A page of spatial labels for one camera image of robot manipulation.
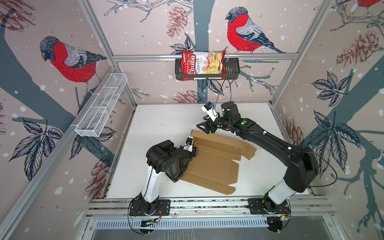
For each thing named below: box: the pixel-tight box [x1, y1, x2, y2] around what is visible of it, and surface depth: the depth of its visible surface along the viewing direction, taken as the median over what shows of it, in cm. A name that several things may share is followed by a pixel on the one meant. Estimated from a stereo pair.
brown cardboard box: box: [180, 129, 257, 195], surface depth 87 cm
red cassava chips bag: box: [181, 50, 227, 81], surface depth 90 cm
